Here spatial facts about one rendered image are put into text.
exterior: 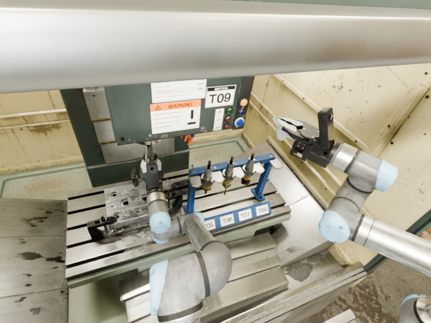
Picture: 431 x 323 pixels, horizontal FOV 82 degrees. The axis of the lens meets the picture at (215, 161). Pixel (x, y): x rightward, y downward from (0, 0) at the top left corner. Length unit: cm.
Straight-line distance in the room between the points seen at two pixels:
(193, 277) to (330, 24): 60
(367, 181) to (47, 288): 150
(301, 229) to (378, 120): 76
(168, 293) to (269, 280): 93
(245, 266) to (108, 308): 74
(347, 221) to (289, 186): 112
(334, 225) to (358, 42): 53
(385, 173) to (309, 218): 100
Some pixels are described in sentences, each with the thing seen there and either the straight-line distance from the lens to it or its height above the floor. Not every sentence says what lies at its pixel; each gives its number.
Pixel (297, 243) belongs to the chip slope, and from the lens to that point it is 165.
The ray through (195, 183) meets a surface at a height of 122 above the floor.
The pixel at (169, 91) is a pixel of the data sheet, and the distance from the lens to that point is 74.
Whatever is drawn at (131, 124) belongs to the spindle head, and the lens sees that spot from 78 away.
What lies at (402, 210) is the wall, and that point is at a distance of 141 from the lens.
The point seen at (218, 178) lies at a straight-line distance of 117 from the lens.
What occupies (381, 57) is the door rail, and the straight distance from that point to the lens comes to 25.
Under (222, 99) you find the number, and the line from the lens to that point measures 82.
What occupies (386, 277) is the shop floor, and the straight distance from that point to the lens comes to 284.
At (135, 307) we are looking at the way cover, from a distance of 143.
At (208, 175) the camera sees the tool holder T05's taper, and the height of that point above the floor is 125.
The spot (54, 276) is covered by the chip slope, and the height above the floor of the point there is 66.
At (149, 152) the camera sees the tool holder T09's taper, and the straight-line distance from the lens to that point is 111.
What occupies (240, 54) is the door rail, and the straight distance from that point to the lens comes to 16.
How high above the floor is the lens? 206
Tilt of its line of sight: 43 degrees down
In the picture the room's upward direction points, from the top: 8 degrees clockwise
